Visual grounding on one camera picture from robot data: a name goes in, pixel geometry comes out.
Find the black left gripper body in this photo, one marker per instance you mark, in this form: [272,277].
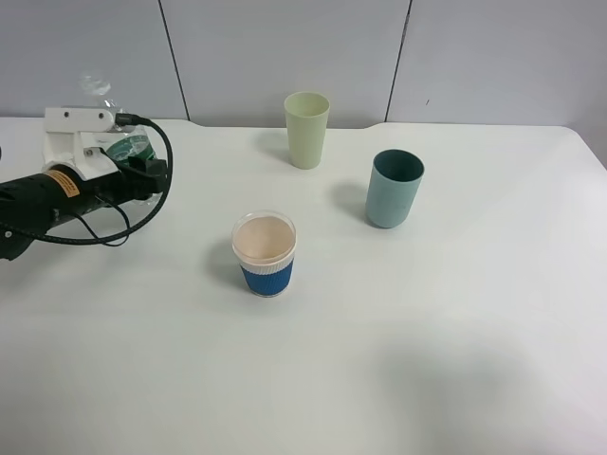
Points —
[33,205]

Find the clear bottle green label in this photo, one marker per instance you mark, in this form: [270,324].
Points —
[128,147]

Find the blue sleeve white cup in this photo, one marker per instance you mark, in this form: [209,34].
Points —
[264,243]

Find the pale green tall cup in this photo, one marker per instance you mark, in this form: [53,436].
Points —
[306,116]

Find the teal blue tall cup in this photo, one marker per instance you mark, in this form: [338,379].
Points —
[394,182]

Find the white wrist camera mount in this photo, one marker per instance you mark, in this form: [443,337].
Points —
[63,140]

